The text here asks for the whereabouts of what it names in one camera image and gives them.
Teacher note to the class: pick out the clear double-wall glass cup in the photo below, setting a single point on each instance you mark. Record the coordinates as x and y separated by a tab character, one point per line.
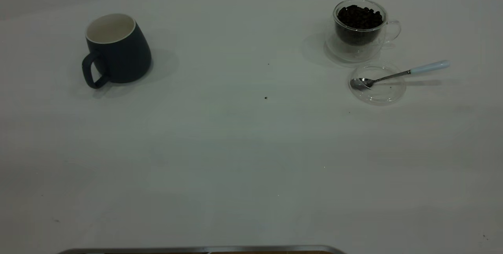
353	52

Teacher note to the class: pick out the clear round glass lid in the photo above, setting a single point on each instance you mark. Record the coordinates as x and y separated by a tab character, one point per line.
387	93

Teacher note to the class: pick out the pile of coffee beans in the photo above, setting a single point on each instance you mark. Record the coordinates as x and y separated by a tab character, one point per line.
359	18

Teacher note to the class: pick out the dark grey ceramic mug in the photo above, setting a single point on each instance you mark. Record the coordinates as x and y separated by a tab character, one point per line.
125	57

